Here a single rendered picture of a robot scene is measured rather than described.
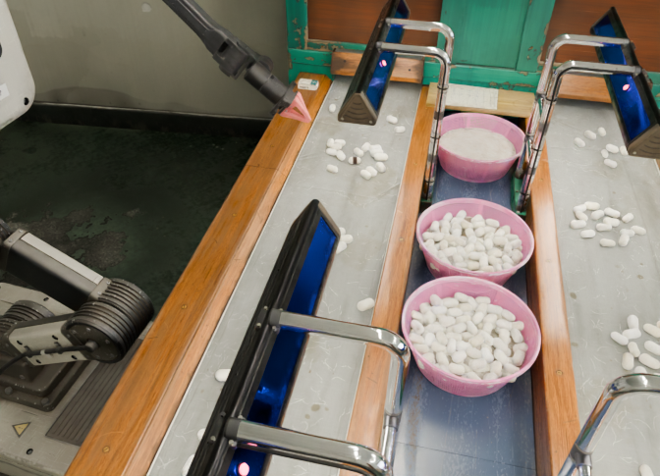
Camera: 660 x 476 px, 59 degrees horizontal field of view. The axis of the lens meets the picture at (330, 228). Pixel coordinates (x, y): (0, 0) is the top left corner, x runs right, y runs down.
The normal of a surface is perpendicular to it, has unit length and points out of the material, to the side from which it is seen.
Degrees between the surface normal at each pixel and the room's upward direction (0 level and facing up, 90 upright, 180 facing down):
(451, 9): 90
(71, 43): 90
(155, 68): 90
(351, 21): 90
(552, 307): 0
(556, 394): 0
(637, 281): 0
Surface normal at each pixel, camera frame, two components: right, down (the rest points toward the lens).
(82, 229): 0.01, -0.76
